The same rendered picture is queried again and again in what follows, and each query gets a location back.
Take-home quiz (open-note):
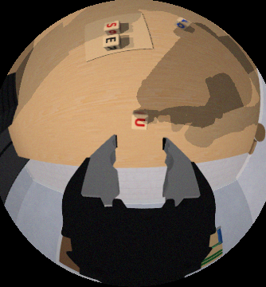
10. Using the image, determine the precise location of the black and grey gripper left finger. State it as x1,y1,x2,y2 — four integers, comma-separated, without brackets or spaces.
61,135,119,238

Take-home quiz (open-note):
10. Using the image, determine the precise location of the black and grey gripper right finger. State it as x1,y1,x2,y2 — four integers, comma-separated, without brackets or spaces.
162,137,216,234

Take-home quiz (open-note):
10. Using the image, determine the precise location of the beige letter block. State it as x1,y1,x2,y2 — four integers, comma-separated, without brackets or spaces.
103,34,122,51
174,17,192,30
131,111,149,130
104,21,121,35

